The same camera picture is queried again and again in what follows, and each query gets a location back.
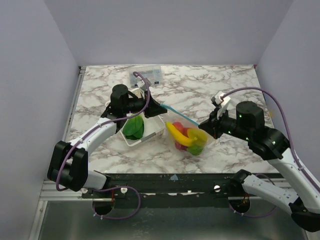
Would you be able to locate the clear zip top bag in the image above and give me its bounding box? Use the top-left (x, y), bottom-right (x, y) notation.
top-left (161, 104), bottom-right (213, 157)

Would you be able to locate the yellow toy banana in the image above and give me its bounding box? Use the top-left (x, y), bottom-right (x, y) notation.
top-left (165, 122), bottom-right (197, 147)

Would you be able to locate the red toy apple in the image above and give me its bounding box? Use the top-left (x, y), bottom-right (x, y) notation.
top-left (173, 121), bottom-right (190, 137)

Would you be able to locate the yellow toy starfruit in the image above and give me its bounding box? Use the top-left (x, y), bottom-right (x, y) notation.
top-left (187, 128), bottom-right (208, 147)

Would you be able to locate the orange red toy mango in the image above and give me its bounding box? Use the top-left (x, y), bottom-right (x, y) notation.
top-left (174, 141), bottom-right (188, 151)

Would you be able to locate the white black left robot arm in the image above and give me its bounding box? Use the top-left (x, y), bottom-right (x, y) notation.
top-left (47, 84), bottom-right (167, 192)

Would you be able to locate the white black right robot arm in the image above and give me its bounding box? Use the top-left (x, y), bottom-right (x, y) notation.
top-left (198, 101), bottom-right (320, 233)

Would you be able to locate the white perforated plastic basket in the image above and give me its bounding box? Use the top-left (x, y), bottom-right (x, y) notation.
top-left (104, 87), bottom-right (167, 147)

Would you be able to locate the white toy leek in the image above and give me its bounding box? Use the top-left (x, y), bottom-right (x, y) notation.
top-left (122, 115), bottom-right (145, 141)

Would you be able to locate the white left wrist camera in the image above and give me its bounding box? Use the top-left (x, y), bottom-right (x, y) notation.
top-left (137, 78), bottom-right (151, 99)

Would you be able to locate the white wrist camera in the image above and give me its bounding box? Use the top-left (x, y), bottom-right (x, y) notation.
top-left (137, 78), bottom-right (151, 99)
top-left (211, 91), bottom-right (231, 120)

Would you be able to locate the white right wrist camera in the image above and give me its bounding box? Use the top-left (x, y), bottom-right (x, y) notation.
top-left (211, 91), bottom-right (231, 120)

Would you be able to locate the aluminium side rail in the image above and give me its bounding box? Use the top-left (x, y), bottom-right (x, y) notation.
top-left (62, 66), bottom-right (87, 142)

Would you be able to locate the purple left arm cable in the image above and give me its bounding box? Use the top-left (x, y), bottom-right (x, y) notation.
top-left (55, 71), bottom-right (151, 221)

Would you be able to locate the aluminium front rail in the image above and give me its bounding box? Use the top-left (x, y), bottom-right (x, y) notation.
top-left (39, 181), bottom-right (82, 201)

